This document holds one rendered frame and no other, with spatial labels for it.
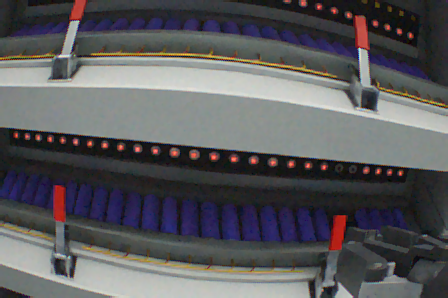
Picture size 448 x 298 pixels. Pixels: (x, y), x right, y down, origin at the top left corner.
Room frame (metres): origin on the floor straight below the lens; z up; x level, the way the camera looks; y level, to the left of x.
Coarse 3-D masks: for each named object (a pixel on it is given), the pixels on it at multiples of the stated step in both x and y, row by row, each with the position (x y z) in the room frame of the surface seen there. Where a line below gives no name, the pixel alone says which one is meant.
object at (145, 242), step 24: (0, 216) 0.44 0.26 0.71; (24, 216) 0.44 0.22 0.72; (48, 216) 0.45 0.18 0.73; (72, 216) 0.46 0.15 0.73; (96, 240) 0.45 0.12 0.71; (120, 240) 0.45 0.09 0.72; (144, 240) 0.45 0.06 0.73; (168, 240) 0.46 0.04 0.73; (192, 240) 0.47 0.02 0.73; (216, 240) 0.47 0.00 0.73; (168, 264) 0.44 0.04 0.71; (240, 264) 0.47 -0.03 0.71; (264, 264) 0.47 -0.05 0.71; (288, 264) 0.47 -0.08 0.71; (312, 264) 0.48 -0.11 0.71
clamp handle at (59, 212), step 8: (56, 192) 0.42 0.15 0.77; (64, 192) 0.42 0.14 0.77; (56, 200) 0.41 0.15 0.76; (64, 200) 0.42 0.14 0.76; (56, 208) 0.41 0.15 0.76; (64, 208) 0.42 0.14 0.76; (56, 216) 0.41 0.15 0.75; (64, 216) 0.41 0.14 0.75; (56, 224) 0.41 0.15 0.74; (56, 232) 0.40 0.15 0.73; (56, 240) 0.40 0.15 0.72; (64, 240) 0.41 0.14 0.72; (56, 248) 0.40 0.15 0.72; (64, 248) 0.40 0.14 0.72
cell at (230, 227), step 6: (228, 204) 0.55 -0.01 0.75; (234, 204) 0.55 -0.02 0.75; (222, 210) 0.54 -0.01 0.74; (228, 210) 0.53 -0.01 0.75; (234, 210) 0.54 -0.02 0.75; (222, 216) 0.53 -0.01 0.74; (228, 216) 0.52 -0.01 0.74; (234, 216) 0.53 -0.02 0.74; (222, 222) 0.52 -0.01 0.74; (228, 222) 0.51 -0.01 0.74; (234, 222) 0.52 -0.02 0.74; (222, 228) 0.51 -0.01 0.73; (228, 228) 0.50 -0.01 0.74; (234, 228) 0.50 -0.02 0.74; (222, 234) 0.50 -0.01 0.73; (228, 234) 0.49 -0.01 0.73; (234, 234) 0.49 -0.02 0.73
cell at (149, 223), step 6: (144, 198) 0.54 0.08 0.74; (150, 198) 0.53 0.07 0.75; (156, 198) 0.54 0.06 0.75; (144, 204) 0.53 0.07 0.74; (150, 204) 0.52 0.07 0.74; (156, 204) 0.53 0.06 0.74; (144, 210) 0.51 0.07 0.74; (150, 210) 0.51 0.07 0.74; (156, 210) 0.52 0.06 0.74; (144, 216) 0.50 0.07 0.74; (150, 216) 0.50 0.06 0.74; (156, 216) 0.51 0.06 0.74; (144, 222) 0.49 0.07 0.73; (150, 222) 0.49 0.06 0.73; (156, 222) 0.50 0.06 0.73; (144, 228) 0.48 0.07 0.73; (150, 228) 0.48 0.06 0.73; (156, 228) 0.49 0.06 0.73
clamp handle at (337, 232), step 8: (336, 216) 0.44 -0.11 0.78; (344, 216) 0.44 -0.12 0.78; (336, 224) 0.44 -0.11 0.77; (344, 224) 0.44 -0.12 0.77; (336, 232) 0.44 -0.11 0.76; (336, 240) 0.43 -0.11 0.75; (328, 248) 0.44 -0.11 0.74; (336, 248) 0.43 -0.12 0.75; (336, 256) 0.43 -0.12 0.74; (328, 264) 0.43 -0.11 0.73; (328, 272) 0.42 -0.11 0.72; (328, 280) 0.42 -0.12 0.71
